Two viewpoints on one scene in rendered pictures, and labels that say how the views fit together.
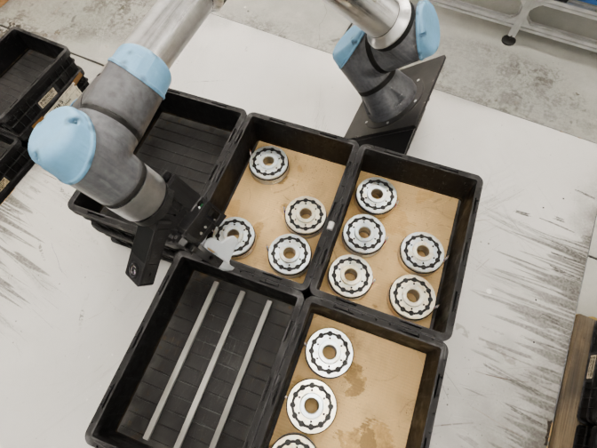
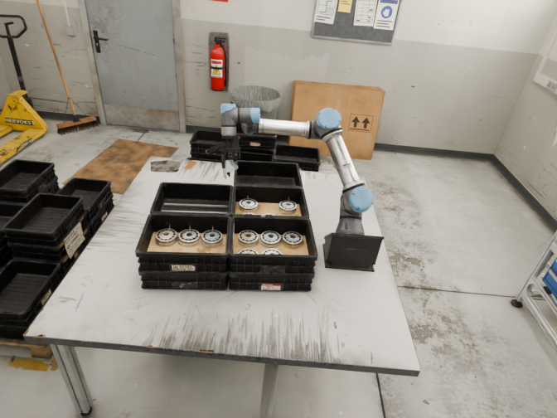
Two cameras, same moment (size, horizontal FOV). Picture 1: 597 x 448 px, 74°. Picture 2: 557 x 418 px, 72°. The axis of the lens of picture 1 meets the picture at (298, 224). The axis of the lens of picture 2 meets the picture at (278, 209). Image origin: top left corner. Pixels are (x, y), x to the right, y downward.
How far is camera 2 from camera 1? 1.56 m
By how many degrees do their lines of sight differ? 47
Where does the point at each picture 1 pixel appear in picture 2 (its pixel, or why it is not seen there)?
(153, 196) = (228, 131)
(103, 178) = (224, 116)
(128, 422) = (167, 200)
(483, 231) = (311, 308)
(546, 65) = not seen: outside the picture
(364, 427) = not seen: hidden behind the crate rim
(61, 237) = (230, 180)
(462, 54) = (528, 376)
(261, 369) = not seen: hidden behind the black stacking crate
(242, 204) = (265, 206)
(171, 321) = (207, 201)
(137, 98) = (245, 114)
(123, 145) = (233, 116)
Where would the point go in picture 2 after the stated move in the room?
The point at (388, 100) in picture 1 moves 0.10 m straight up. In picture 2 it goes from (341, 225) to (345, 208)
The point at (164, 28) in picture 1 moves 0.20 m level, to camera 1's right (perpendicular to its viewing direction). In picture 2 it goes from (282, 123) to (300, 139)
